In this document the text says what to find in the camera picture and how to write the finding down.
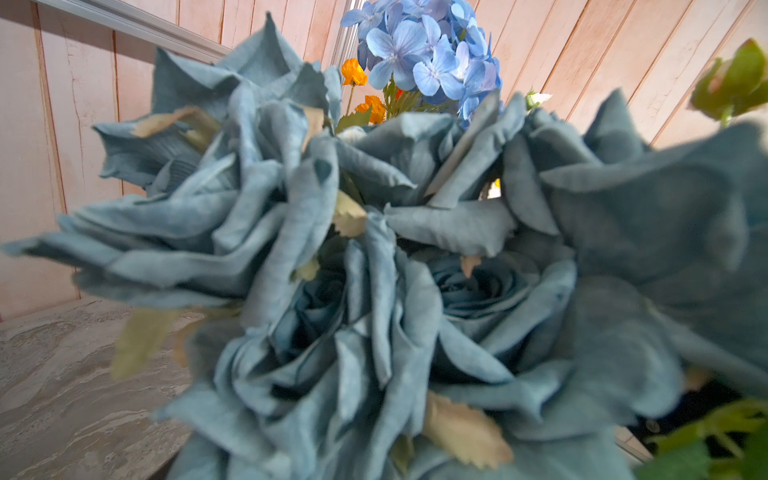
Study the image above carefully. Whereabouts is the dusty blue flower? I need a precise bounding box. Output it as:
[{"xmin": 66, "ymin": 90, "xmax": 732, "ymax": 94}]
[{"xmin": 3, "ymin": 19, "xmax": 767, "ymax": 479}]

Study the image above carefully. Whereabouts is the yellow poppy flower stem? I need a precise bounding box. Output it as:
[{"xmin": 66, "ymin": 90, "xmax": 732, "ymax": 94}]
[{"xmin": 341, "ymin": 58, "xmax": 368, "ymax": 113}]

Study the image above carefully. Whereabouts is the blue hydrangea flower stem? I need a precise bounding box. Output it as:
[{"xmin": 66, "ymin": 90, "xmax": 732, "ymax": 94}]
[{"xmin": 341, "ymin": 0, "xmax": 502, "ymax": 127}]

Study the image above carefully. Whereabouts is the white ranunculus flower stem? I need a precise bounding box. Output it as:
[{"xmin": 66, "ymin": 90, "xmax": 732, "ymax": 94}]
[{"xmin": 525, "ymin": 90, "xmax": 552, "ymax": 111}]

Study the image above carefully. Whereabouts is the peach rose flower stem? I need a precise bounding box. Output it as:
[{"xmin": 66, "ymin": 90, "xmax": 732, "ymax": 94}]
[{"xmin": 688, "ymin": 38, "xmax": 767, "ymax": 128}]

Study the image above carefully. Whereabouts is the orange gerbera flower stem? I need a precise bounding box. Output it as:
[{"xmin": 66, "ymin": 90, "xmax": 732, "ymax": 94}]
[{"xmin": 355, "ymin": 95, "xmax": 387, "ymax": 124}]

